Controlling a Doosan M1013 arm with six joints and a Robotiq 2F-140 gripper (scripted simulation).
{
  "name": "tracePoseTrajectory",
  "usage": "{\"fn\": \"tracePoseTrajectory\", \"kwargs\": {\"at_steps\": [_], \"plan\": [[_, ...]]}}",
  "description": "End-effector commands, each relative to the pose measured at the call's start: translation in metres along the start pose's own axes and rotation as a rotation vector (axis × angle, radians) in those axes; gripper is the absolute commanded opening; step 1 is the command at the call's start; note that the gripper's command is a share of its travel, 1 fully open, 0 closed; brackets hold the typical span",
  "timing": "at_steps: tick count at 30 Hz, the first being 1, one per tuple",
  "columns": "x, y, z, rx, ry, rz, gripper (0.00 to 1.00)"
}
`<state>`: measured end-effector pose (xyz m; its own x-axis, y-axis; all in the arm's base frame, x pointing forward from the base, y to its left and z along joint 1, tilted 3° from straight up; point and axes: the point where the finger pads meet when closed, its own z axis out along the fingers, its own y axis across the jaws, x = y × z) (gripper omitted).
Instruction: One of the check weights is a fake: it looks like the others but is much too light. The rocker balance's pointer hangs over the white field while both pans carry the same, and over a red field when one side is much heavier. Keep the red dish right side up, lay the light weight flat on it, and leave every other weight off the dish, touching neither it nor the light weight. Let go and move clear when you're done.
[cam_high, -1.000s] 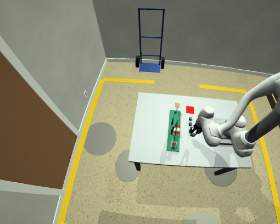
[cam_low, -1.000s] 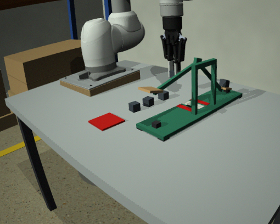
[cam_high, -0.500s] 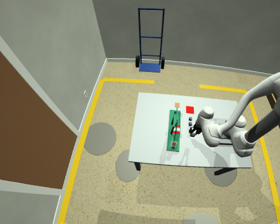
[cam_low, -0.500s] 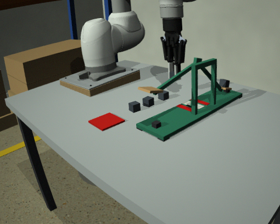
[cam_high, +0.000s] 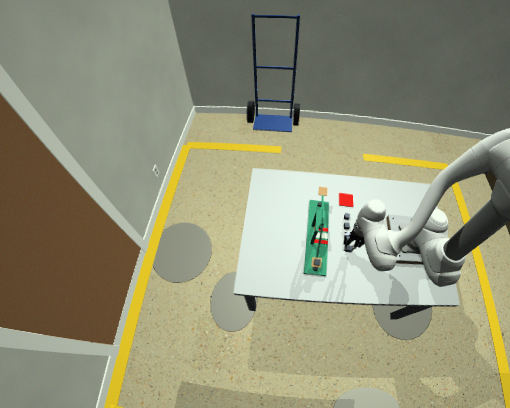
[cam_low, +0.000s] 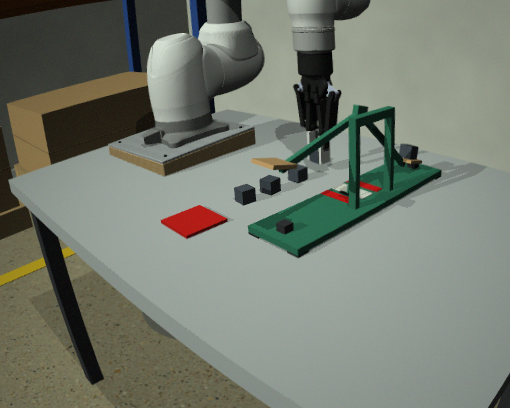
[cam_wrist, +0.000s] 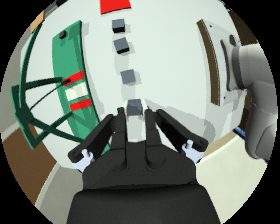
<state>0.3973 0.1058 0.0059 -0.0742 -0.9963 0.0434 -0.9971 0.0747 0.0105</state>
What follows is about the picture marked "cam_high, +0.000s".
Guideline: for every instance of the flat red square plate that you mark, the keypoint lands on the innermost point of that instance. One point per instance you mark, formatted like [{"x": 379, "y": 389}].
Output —
[{"x": 345, "y": 200}]

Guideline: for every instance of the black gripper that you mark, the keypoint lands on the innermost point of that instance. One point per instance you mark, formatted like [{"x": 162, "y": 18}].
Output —
[{"x": 353, "y": 237}]

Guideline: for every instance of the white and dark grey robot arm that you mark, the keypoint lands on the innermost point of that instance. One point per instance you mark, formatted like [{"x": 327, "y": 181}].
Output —
[{"x": 444, "y": 259}]

